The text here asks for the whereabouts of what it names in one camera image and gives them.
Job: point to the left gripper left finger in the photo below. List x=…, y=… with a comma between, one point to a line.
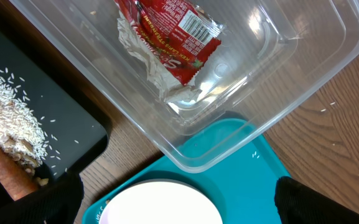
x=57, y=203

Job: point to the rice and peanut scraps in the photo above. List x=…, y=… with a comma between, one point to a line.
x=24, y=138

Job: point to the orange carrot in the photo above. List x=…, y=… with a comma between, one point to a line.
x=15, y=180

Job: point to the clear plastic bin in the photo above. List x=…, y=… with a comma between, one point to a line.
x=273, y=55

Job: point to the teal plastic tray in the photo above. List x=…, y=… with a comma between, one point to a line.
x=242, y=186

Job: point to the black waste tray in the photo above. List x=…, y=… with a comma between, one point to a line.
x=81, y=137

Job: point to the red snack wrapper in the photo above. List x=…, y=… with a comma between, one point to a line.
x=179, y=33

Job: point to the large pink plate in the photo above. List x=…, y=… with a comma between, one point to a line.
x=161, y=201

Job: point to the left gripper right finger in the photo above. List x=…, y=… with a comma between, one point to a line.
x=298, y=204

